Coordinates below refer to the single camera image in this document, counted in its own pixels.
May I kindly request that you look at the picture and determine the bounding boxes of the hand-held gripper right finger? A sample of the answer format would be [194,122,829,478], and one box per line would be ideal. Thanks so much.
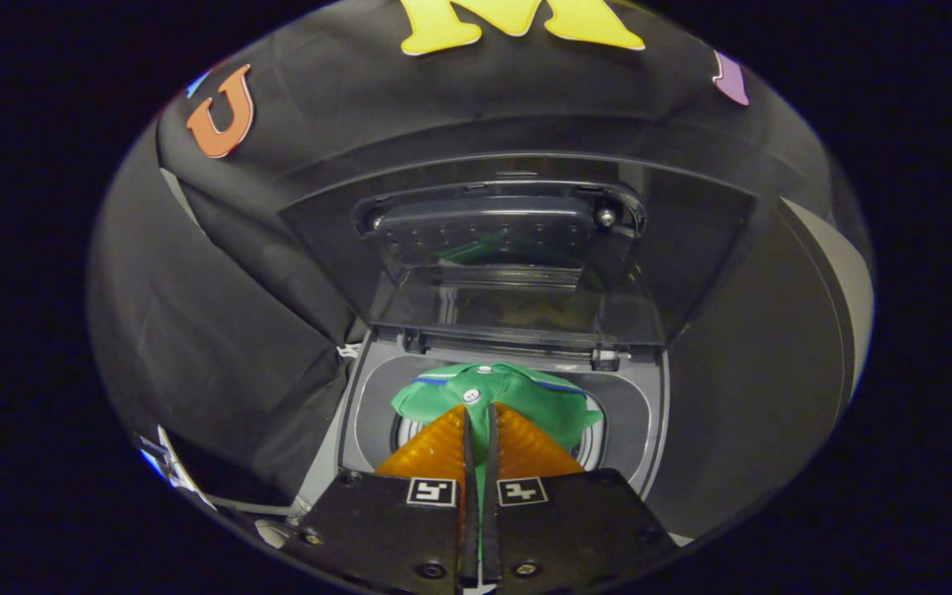
[480,402,679,592]

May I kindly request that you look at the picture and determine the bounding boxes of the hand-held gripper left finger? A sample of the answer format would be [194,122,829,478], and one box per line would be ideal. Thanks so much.
[282,403,478,592]

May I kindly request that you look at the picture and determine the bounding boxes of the green polo shirt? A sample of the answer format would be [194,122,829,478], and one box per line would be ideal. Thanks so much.
[391,363,605,563]

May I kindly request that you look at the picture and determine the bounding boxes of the dark washing machine lid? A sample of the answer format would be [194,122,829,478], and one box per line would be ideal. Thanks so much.
[278,149,758,373]

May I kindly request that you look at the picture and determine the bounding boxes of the grey cabinet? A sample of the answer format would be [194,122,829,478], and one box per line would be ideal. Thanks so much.
[648,194,873,542]

